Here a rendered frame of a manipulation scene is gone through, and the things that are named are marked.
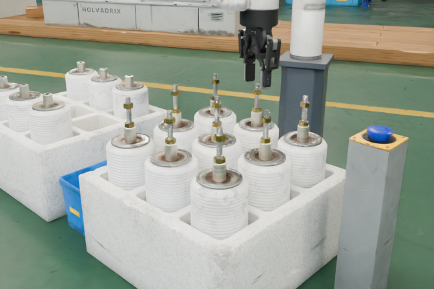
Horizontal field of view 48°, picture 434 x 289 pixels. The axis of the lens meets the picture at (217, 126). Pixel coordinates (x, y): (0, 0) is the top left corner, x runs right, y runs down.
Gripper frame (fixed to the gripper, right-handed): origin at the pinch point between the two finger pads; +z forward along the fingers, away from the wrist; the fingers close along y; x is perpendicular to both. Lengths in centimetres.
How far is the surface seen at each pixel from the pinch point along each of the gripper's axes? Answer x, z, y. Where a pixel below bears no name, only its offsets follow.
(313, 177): -4.5, 16.1, -15.4
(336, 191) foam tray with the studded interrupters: -8.5, 19.0, -17.4
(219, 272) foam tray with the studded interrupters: 21.3, 20.3, -29.8
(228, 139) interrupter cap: 8.8, 9.9, -5.6
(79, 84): 28, 12, 58
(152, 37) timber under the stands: -40, 29, 219
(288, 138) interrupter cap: -2.0, 9.8, -9.7
